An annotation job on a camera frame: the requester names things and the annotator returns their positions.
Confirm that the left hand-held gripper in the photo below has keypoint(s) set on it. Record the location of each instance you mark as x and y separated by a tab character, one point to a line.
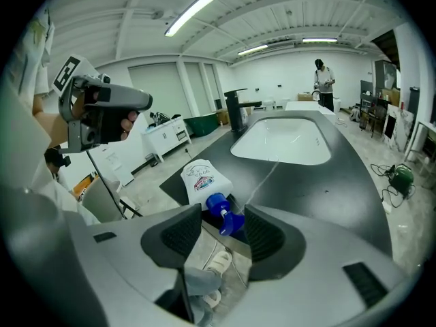
126	97

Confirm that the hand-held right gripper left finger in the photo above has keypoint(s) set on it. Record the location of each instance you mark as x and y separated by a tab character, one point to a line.
177	238

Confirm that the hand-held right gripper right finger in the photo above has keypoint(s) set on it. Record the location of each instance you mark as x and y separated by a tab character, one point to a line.
269	247

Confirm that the white bottle with blue sprayer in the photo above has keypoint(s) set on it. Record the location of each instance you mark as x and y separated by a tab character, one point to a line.
204	179

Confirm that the person's left forearm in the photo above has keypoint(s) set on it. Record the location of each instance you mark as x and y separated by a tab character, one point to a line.
51	126

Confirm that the person's left hand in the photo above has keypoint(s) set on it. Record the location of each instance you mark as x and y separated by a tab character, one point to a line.
126	124

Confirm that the person's white shoe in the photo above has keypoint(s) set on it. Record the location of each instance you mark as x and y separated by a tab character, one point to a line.
219	261
212	298

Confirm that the person's jeans leg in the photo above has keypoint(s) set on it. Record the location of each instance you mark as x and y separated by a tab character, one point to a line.
201	281

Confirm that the white cabinet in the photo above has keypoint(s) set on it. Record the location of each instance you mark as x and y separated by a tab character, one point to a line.
167	136

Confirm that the green bathtub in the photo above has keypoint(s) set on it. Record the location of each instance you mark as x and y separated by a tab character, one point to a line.
202	124

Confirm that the white round bin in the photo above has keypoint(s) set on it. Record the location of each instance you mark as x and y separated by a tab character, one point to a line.
100	199

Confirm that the hanging white cloth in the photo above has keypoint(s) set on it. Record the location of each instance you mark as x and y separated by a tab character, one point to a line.
32	53

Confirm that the long ceiling light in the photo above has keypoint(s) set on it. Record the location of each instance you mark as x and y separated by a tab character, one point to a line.
319	40
252	49
189	14

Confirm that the white sink basin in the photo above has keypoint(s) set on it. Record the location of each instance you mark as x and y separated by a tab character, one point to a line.
282	141

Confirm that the black faucet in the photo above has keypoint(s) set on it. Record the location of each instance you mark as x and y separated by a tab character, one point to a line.
236	114

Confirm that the person's white shirt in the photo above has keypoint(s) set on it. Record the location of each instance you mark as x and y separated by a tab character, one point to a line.
58	196

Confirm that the green machine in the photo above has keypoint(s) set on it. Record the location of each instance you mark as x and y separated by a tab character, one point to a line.
402	179

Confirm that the cardboard box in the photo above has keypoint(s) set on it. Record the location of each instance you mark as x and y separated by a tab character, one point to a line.
305	97

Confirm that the dark chair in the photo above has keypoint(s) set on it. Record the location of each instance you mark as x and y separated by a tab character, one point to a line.
373	114

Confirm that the marble slab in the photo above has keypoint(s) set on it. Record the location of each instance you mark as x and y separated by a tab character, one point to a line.
400	126

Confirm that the white table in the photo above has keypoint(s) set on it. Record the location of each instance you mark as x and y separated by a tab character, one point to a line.
420	138

